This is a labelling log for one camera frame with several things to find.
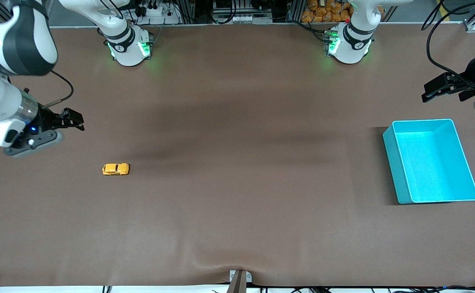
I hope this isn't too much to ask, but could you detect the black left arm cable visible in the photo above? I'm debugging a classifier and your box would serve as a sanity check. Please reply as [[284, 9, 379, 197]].
[[421, 0, 475, 91]]

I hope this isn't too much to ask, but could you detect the yellow beetle toy car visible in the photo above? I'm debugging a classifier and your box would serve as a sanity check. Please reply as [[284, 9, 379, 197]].
[[102, 163, 131, 176]]

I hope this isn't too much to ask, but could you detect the metal table clamp bracket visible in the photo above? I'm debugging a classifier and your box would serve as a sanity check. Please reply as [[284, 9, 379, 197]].
[[229, 269, 253, 293]]

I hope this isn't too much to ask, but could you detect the white power strip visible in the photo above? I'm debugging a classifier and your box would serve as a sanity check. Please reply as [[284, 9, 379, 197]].
[[138, 0, 182, 25]]

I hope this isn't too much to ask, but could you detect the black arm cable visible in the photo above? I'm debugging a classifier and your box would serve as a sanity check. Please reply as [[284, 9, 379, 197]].
[[41, 70, 75, 110], [421, 0, 475, 91]]

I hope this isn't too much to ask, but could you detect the brown table mat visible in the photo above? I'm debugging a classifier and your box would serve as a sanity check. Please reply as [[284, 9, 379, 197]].
[[0, 22, 475, 287]]

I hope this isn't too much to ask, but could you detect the white connector strip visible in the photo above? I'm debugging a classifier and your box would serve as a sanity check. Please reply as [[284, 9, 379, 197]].
[[212, 13, 273, 25]]

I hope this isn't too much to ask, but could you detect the turquoise plastic bin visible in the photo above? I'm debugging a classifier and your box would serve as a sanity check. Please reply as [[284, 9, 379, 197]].
[[382, 118, 475, 205]]

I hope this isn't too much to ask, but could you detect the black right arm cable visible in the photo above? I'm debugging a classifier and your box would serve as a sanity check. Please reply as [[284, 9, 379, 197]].
[[41, 70, 75, 110]]

